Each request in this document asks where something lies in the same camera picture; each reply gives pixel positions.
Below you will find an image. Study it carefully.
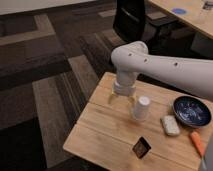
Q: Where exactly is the black office chair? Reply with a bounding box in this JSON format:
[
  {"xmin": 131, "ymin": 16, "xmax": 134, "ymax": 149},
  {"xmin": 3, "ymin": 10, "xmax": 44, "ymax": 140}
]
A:
[{"xmin": 113, "ymin": 0, "xmax": 177, "ymax": 49}]

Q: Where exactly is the orange carrot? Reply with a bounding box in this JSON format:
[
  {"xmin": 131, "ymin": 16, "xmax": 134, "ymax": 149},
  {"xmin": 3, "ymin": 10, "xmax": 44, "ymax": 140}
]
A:
[{"xmin": 190, "ymin": 131, "xmax": 205, "ymax": 157}]

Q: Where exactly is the small dark object on desk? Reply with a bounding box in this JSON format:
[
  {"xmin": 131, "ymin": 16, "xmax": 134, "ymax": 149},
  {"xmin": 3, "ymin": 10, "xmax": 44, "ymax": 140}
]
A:
[{"xmin": 203, "ymin": 0, "xmax": 213, "ymax": 10}]

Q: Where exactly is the blue round disc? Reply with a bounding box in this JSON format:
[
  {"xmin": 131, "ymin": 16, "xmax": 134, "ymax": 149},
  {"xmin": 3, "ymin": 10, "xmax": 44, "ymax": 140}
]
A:
[{"xmin": 172, "ymin": 8, "xmax": 186, "ymax": 15}]

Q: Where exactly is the dark brown eraser block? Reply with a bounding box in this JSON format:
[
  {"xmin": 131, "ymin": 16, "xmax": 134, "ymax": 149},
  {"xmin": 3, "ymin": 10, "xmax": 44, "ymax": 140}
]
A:
[{"xmin": 132, "ymin": 137, "xmax": 151, "ymax": 159}]

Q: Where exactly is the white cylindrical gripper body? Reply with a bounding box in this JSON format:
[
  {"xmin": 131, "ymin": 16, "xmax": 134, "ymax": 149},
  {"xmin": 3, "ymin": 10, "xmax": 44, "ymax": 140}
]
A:
[{"xmin": 113, "ymin": 81, "xmax": 136, "ymax": 96}]

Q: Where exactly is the light wooden background desk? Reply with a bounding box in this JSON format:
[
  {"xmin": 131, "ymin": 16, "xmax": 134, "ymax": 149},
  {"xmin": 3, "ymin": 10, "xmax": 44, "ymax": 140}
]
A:
[{"xmin": 148, "ymin": 0, "xmax": 213, "ymax": 39}]

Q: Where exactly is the white sponge block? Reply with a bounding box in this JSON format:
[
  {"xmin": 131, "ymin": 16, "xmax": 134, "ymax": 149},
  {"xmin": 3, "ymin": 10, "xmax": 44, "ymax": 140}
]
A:
[{"xmin": 161, "ymin": 115, "xmax": 180, "ymax": 136}]

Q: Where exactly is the dark blue bowl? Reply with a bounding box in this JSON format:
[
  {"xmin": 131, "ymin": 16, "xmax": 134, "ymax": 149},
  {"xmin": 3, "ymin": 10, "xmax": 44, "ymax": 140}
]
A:
[{"xmin": 173, "ymin": 96, "xmax": 212, "ymax": 128}]

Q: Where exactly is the white ceramic cup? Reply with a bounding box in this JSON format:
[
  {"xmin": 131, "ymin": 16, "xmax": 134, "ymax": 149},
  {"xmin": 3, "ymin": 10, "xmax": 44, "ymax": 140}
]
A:
[{"xmin": 132, "ymin": 96, "xmax": 150, "ymax": 121}]

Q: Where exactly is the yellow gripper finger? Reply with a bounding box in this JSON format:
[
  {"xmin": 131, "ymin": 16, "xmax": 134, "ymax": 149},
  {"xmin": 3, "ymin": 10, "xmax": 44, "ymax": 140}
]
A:
[
  {"xmin": 129, "ymin": 96, "xmax": 136, "ymax": 107},
  {"xmin": 108, "ymin": 93, "xmax": 118, "ymax": 104}
]

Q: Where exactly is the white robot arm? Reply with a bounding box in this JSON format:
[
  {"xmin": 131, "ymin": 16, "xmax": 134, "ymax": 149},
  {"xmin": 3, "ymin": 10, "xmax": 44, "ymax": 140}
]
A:
[{"xmin": 111, "ymin": 41, "xmax": 213, "ymax": 171}]

